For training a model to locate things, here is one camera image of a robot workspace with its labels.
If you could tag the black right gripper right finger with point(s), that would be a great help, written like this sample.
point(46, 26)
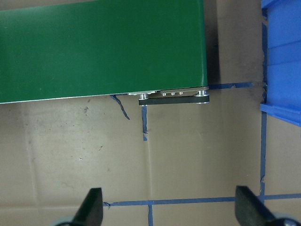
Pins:
point(249, 210)

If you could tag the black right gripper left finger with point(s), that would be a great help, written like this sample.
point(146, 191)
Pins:
point(90, 212)

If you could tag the blue bin near right arm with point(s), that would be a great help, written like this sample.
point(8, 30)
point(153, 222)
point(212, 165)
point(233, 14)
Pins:
point(283, 99)

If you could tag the green conveyor belt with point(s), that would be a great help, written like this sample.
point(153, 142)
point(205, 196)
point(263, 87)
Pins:
point(101, 47)

